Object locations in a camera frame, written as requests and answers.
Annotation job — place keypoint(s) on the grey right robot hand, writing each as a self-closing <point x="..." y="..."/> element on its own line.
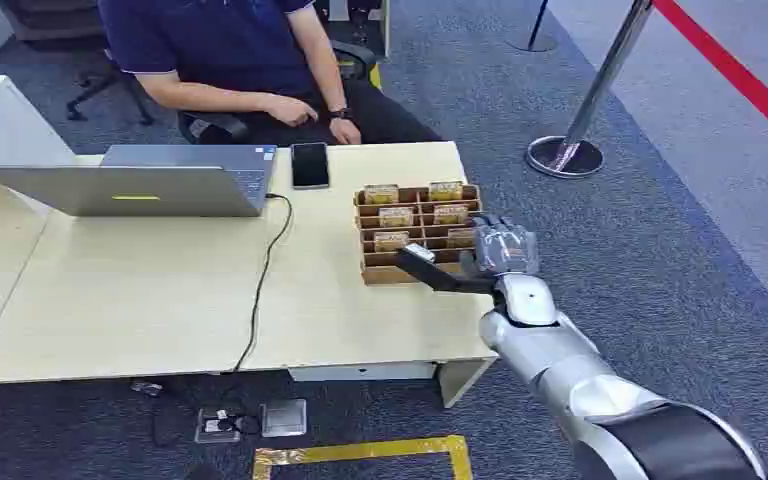
<point x="504" y="246"/>

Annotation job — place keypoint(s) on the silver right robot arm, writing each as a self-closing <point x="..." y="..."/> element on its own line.
<point x="556" y="358"/>

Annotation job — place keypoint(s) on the yellow printed card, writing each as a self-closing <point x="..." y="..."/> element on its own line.
<point x="450" y="214"/>
<point x="381" y="194"/>
<point x="461" y="238"/>
<point x="396" y="216"/>
<point x="445" y="191"/>
<point x="390" y="240"/>

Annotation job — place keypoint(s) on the wooden card box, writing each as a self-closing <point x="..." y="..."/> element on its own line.
<point x="417" y="232"/>

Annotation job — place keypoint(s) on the person's left hand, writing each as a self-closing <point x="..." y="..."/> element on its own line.
<point x="345" y="130"/>

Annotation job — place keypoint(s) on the person's hand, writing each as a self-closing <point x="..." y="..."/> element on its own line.
<point x="345" y="130"/>
<point x="292" y="110"/>

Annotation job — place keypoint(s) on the black smartphone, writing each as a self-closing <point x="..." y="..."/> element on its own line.
<point x="310" y="165"/>

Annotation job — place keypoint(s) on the black wristwatch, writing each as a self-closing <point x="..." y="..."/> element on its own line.
<point x="339" y="113"/>

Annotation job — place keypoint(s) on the yellow floor tape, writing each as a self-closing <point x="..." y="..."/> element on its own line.
<point x="364" y="452"/>

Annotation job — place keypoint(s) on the person's right hand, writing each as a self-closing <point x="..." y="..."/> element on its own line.
<point x="292" y="110"/>

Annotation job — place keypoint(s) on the red barrier belt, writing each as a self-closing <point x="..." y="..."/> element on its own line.
<point x="735" y="73"/>

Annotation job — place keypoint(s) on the black office chair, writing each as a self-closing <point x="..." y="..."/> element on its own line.
<point x="225" y="122"/>

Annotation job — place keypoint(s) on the floor socket box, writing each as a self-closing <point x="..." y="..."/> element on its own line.
<point x="218" y="424"/>

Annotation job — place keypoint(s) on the person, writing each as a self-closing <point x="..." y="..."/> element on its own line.
<point x="225" y="53"/>

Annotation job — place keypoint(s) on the silver laptop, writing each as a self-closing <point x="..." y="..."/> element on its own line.
<point x="159" y="182"/>

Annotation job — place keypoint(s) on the small grey power adapter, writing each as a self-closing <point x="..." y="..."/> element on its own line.
<point x="147" y="387"/>

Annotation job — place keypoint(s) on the white cabinet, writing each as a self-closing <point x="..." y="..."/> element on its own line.
<point x="6" y="126"/>

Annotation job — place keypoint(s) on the chrome stanchion post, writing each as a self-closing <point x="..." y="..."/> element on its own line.
<point x="589" y="99"/>

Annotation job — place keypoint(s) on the dark stanchion post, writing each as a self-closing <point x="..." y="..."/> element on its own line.
<point x="534" y="36"/>

